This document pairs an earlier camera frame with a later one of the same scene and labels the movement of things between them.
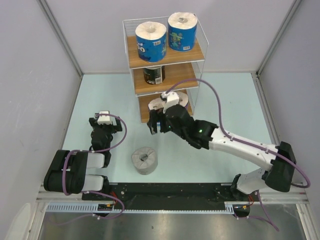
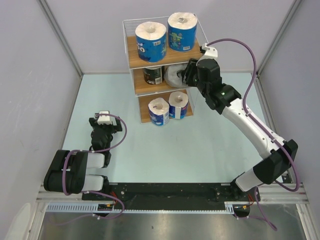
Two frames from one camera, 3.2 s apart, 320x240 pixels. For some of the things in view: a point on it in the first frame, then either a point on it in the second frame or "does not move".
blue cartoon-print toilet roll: x=182 y=31 does not move
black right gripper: x=154 y=117 → x=191 y=68
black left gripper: x=114 y=128 does not move
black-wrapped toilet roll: x=155 y=75 does not move
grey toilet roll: x=144 y=160 → x=171 y=77
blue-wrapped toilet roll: x=151 y=41 does not move
